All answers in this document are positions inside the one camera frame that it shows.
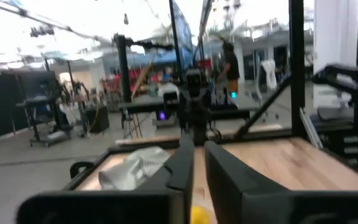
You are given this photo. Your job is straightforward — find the chair with white cloth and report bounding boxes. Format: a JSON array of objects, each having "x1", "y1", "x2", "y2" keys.
[{"x1": 255, "y1": 59, "x2": 280, "y2": 122}]

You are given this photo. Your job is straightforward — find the black curved handle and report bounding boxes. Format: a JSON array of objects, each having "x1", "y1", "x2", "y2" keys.
[{"x1": 70, "y1": 161, "x2": 94, "y2": 180}]

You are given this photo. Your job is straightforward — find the black rolling workstation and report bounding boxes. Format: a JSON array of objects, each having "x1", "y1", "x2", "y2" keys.
[{"x1": 15, "y1": 80, "x2": 75, "y2": 147}]

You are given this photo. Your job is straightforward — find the yellow toy lemon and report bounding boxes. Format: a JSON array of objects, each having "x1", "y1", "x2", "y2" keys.
[{"x1": 190, "y1": 205, "x2": 212, "y2": 224}]

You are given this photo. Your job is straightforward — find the black metal table frame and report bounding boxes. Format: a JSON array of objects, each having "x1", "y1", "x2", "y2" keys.
[{"x1": 63, "y1": 0, "x2": 358, "y2": 191}]

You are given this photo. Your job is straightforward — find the grey waffle-weave cloth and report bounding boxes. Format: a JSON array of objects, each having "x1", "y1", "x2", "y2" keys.
[{"x1": 98, "y1": 146, "x2": 172, "y2": 192}]

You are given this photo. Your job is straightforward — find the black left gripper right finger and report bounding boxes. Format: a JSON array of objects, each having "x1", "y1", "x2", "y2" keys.
[{"x1": 203, "y1": 141, "x2": 358, "y2": 224}]

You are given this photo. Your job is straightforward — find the person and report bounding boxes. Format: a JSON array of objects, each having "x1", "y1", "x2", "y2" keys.
[{"x1": 220, "y1": 41, "x2": 241, "y2": 95}]

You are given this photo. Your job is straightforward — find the black floor box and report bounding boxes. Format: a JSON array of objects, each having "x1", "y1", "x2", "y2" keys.
[{"x1": 85, "y1": 106, "x2": 111, "y2": 134}]

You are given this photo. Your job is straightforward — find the black desk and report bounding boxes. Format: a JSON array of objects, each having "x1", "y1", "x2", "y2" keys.
[{"x1": 117, "y1": 98, "x2": 252, "y2": 139}]

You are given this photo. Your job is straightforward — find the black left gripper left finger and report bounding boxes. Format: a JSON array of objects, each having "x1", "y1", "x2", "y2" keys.
[{"x1": 16, "y1": 136, "x2": 195, "y2": 224}]

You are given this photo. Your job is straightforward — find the computer with purple light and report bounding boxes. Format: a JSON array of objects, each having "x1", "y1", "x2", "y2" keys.
[{"x1": 155, "y1": 108, "x2": 171, "y2": 123}]

